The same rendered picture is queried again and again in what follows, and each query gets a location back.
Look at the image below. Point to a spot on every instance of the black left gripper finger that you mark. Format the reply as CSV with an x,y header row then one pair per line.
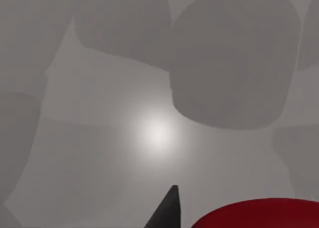
x,y
169,211

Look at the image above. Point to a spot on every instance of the dark red round object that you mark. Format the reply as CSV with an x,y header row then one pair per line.
x,y
261,214

